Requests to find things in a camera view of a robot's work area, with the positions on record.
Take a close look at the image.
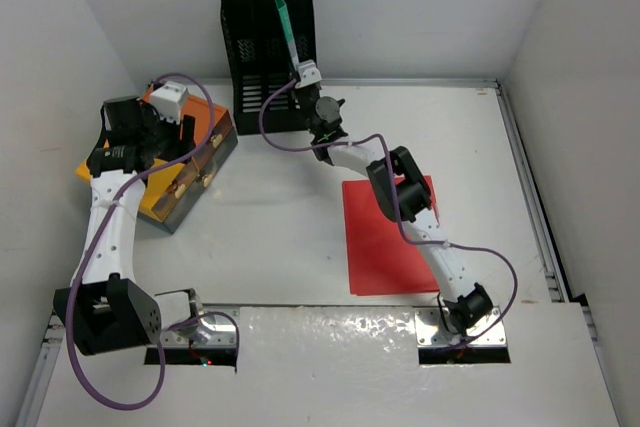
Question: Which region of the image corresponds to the clear smoky drawer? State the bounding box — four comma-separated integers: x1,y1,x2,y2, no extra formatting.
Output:
164,130,238,234

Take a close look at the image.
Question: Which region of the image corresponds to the smoky yellow cabinet drawer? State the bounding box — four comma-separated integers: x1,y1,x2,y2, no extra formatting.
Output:
141,161,200,228

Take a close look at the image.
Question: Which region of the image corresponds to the green plastic folder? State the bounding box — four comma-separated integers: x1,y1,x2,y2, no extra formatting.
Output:
274,0,300,72

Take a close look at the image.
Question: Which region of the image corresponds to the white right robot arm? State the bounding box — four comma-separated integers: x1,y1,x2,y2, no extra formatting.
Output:
294,84,493,338

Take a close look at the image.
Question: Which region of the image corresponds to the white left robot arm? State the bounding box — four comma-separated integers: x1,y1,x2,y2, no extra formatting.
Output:
53,87,195,356

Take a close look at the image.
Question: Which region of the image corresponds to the yellow drawer cabinet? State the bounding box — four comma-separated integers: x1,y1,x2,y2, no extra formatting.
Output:
74,156,194,223

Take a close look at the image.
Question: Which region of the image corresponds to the black file organizer rack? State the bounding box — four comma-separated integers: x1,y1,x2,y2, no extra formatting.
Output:
220,0,317,136

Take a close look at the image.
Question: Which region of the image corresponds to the red plastic folder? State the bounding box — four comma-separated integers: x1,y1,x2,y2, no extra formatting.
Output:
342,180,438,296

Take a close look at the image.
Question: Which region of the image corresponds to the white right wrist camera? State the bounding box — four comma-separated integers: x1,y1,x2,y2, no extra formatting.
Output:
295,60,322,89

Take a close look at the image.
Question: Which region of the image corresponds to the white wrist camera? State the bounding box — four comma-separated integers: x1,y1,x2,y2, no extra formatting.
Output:
149,81,189,125
295,60,322,89

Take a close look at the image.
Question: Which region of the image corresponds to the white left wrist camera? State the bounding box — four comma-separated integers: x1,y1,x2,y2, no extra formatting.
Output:
149,81,189,125

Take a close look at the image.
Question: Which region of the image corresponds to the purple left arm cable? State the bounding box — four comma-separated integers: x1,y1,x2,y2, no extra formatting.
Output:
64,71,240,412

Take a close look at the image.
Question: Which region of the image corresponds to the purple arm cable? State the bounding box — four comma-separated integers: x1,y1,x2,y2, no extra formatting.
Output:
64,71,240,412
258,75,519,348

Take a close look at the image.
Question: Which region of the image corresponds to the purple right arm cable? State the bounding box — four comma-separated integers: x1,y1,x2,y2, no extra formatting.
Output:
258,75,519,348

